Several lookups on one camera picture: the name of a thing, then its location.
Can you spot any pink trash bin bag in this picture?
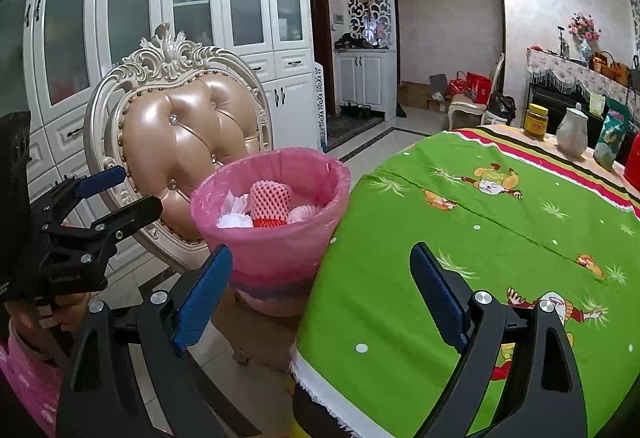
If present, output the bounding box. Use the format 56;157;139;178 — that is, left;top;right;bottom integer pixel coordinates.
190;147;352;317

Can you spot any red gift box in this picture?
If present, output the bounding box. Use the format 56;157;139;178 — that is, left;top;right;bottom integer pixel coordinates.
447;72;493;104

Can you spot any green printed snack bag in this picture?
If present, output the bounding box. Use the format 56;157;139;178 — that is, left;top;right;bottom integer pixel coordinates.
594;98;632;171

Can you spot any blue-white vase with pink flowers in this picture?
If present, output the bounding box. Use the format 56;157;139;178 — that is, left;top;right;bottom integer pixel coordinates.
570;12;602;61

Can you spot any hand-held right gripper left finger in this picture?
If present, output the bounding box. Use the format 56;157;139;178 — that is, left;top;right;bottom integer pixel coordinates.
56;244;261;438

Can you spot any dark door mat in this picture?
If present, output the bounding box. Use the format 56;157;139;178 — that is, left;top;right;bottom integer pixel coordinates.
325;115;388;149

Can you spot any pink and orange foam net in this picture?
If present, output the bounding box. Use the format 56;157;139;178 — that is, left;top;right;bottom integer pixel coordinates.
248;181;295;229

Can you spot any row of dark shoes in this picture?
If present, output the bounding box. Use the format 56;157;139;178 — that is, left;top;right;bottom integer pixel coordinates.
336;102;373;119

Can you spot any red thermos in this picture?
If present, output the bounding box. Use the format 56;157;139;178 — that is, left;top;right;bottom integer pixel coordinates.
624;133;640;201

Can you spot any black bag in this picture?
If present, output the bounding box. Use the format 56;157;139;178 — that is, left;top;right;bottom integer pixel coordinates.
487;92;517;126

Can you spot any white ceramic teapot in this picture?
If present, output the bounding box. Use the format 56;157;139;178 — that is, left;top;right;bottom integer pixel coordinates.
556;102;589;157

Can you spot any yellow-labelled jar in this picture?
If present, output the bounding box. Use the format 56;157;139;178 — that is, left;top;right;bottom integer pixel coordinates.
523;103;549;141

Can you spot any cream side chair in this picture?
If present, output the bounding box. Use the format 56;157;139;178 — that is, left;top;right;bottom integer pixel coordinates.
447;52;506;131

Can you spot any black piano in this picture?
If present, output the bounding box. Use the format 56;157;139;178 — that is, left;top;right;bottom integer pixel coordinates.
530;82;608;123

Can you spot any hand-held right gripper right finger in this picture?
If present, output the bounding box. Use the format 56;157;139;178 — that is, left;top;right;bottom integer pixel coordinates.
409;242;588;438

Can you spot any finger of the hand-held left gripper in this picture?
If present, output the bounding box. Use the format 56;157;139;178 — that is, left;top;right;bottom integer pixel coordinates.
30;166;127;225
40;195;163;249

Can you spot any low white cabinet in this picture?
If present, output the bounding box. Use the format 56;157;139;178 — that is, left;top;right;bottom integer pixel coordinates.
334;48;398;123

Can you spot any tall white glass-door cabinet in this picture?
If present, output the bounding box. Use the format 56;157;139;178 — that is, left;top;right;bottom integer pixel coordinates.
22;0;322;239

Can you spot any person's left hand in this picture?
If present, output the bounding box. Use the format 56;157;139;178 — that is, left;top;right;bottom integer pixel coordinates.
10;292;92;362

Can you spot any green cartoon tablecloth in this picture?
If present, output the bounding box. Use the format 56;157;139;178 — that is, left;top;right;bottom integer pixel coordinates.
290;128;640;438

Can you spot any dark wooden door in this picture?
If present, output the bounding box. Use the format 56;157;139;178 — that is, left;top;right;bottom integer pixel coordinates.
308;0;336;121

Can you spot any white carved lattice screen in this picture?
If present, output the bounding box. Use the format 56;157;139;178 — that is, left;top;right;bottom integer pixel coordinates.
344;0;392;49

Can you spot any beige tufted dining chair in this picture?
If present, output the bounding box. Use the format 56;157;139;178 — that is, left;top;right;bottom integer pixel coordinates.
84;22;301;369

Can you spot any pile of dark bags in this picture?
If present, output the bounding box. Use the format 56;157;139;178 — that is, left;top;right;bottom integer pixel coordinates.
334;32;388;49

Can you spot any white carved panel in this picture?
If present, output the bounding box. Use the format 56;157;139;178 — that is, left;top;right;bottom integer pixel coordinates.
312;62;326;151

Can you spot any brown wicker basket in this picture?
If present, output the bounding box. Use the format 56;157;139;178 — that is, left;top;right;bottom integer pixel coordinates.
590;50;615;73

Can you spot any pink foam fruit net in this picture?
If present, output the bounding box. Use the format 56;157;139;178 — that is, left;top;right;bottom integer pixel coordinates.
286;205;319;225

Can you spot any brown cardboard box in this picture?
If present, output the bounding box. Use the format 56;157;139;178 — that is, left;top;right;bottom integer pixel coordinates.
400;74;448;111

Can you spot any lace piano cover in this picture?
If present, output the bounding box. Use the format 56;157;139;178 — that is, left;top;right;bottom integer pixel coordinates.
526;46;640;104

